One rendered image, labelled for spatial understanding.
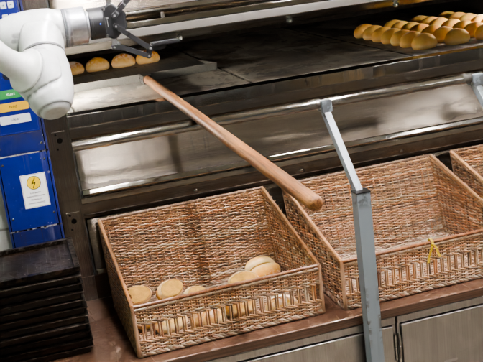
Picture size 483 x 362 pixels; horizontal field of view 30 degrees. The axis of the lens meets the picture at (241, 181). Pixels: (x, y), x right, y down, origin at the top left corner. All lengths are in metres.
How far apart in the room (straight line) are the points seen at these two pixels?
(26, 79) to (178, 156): 0.93
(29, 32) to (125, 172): 0.82
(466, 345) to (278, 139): 0.87
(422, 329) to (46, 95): 1.30
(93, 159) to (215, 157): 0.39
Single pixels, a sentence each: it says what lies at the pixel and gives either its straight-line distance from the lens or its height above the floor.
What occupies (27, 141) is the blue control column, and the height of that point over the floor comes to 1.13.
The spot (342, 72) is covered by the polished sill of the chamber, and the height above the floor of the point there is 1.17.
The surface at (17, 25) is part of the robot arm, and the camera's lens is 2.17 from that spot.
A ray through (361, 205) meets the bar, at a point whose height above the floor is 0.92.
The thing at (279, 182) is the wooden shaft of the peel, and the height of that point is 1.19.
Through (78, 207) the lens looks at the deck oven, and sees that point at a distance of 2.87.
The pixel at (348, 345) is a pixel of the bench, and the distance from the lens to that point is 2.62.
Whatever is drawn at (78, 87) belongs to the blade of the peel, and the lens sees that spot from 3.26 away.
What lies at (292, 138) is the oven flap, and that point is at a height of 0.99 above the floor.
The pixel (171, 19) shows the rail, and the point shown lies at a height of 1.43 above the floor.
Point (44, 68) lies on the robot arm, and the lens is 2.05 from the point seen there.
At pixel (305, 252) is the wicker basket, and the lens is 2.63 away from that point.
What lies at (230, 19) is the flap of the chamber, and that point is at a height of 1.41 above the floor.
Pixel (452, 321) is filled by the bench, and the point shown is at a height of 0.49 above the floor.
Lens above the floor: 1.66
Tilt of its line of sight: 15 degrees down
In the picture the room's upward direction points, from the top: 7 degrees counter-clockwise
